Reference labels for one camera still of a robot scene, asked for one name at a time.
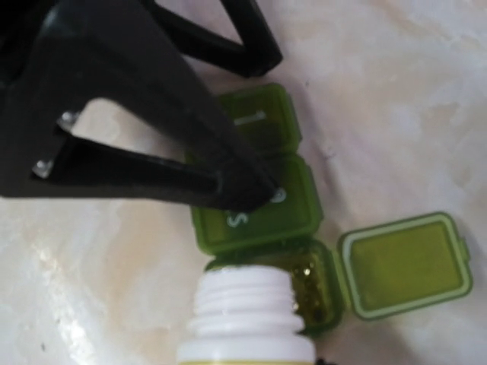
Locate yellow pills in organizer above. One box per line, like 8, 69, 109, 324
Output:
291, 249, 327, 326

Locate green pill organizer box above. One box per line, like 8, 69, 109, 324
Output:
191, 84, 473, 337

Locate small white pill bottle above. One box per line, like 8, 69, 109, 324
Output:
177, 265, 317, 364

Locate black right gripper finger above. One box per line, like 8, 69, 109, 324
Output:
316, 358, 335, 365

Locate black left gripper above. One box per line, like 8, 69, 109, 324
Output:
1, 1, 76, 198

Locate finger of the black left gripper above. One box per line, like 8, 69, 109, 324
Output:
144, 0, 285, 79
28, 1, 282, 211

